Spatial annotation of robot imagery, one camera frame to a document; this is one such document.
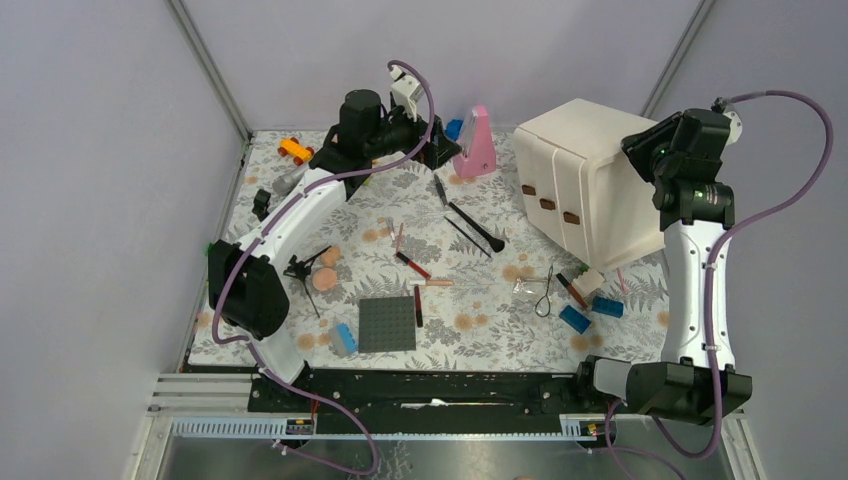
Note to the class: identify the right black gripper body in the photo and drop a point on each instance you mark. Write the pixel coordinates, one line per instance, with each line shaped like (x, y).
(665, 162)

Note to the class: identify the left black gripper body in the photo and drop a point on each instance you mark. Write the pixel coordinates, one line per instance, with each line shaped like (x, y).
(398, 134)

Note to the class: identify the cream three-drawer organizer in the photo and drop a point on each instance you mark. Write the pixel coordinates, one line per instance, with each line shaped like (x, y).
(580, 189)

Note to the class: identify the black makeup brush large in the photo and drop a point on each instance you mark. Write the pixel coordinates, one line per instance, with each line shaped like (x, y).
(496, 244)

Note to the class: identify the white cosmetic box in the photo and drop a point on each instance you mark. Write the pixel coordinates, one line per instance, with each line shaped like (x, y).
(588, 282)

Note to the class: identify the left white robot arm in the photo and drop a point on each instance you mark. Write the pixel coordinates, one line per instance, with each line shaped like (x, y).
(245, 277)

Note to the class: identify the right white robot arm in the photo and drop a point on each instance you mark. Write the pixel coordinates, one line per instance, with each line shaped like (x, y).
(695, 381)

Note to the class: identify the thin black makeup brush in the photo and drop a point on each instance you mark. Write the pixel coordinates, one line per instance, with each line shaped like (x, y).
(468, 237)

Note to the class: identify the small peach makeup sponge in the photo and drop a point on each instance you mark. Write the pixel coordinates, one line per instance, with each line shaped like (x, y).
(330, 257)

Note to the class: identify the round peach makeup sponge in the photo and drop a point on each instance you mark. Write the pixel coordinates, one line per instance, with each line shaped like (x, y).
(324, 279)

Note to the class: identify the brown red makeup pencil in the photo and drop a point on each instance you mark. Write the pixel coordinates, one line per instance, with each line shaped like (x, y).
(572, 290)

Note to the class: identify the blue toy brick back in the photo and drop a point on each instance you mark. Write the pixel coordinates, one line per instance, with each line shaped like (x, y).
(453, 129)

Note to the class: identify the orange toy car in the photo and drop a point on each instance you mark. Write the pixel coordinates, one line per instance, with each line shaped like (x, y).
(291, 147)

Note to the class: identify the thin pink stick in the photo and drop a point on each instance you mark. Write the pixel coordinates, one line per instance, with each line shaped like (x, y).
(399, 238)

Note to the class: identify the red black lip gloss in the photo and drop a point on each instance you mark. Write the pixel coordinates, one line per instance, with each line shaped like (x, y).
(413, 265)

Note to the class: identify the pink thin pencil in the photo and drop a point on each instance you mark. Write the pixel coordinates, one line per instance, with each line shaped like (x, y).
(622, 282)

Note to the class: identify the dark red lipstick tube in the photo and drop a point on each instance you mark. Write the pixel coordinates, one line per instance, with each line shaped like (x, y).
(418, 306)

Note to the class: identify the black mini tripod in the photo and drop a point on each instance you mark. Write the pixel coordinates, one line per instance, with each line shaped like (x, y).
(298, 269)

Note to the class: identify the clear plastic bag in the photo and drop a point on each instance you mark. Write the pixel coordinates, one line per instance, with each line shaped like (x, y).
(531, 286)

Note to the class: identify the blue lego brick right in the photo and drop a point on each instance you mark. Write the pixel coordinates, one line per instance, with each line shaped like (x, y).
(608, 307)

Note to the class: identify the grey lego baseplate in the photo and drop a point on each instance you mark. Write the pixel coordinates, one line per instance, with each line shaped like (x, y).
(387, 324)

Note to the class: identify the blue lego brick left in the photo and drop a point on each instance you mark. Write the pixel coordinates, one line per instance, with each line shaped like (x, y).
(575, 319)

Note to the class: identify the blue grey lego brick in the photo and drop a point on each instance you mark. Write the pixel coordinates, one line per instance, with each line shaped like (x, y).
(342, 340)

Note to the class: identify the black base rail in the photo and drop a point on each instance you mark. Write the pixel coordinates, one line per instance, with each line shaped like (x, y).
(428, 402)

